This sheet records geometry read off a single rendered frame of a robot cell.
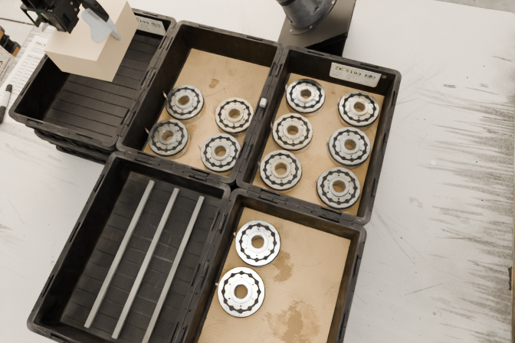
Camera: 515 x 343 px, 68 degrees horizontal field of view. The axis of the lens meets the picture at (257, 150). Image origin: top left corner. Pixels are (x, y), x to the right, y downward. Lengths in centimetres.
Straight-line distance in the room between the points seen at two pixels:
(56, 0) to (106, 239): 53
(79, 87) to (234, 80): 44
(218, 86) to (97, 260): 54
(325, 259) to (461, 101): 67
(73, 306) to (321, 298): 56
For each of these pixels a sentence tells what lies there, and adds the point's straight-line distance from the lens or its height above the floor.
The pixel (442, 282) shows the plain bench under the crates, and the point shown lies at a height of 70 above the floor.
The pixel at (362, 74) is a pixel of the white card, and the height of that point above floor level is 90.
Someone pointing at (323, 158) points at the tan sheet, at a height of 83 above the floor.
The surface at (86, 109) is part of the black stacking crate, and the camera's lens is 116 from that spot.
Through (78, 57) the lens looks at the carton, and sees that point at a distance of 86.
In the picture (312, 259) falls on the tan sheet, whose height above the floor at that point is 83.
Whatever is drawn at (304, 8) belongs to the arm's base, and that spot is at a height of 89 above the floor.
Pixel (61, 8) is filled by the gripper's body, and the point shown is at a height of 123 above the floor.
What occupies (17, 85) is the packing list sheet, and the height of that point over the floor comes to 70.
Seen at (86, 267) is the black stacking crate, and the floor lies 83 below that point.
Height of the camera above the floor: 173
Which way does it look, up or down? 67 degrees down
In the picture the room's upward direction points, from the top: 7 degrees counter-clockwise
